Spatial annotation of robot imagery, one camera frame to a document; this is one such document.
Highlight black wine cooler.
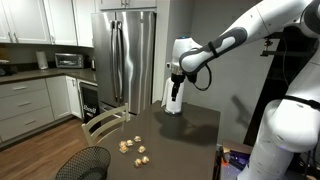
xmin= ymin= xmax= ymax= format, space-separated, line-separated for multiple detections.
xmin=79 ymin=82 xmax=100 ymax=123

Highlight white paper towel roll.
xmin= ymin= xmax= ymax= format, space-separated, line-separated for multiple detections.
xmin=161 ymin=78 xmax=184 ymax=114

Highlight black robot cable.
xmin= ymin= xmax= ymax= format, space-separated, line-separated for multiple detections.
xmin=192 ymin=63 xmax=213 ymax=92

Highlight white lower drawer cabinets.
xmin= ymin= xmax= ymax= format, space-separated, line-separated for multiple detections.
xmin=0 ymin=76 xmax=73 ymax=142

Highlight silver toaster oven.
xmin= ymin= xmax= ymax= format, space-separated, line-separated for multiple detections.
xmin=55 ymin=53 xmax=84 ymax=69

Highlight white wooden chair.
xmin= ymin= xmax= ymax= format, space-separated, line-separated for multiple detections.
xmin=81 ymin=103 xmax=130 ymax=146

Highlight white canister on counter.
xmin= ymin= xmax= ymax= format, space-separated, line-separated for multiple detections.
xmin=36 ymin=51 xmax=48 ymax=70

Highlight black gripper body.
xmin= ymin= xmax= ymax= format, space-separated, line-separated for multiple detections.
xmin=171 ymin=74 xmax=185 ymax=94

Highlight packaged burger candy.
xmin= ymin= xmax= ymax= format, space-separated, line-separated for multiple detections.
xmin=142 ymin=156 xmax=150 ymax=164
xmin=126 ymin=140 xmax=134 ymax=147
xmin=138 ymin=146 xmax=146 ymax=153
xmin=134 ymin=158 xmax=142 ymax=167
xmin=134 ymin=135 xmax=142 ymax=142
xmin=119 ymin=141 xmax=126 ymax=147
xmin=119 ymin=146 xmax=128 ymax=154

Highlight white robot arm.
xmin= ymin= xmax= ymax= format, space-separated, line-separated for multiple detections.
xmin=171 ymin=0 xmax=320 ymax=180

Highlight stainless steel refrigerator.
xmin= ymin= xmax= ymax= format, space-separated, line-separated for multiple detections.
xmin=91 ymin=11 xmax=156 ymax=114

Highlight white upper cabinets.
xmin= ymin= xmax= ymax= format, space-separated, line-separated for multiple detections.
xmin=0 ymin=0 xmax=96 ymax=47

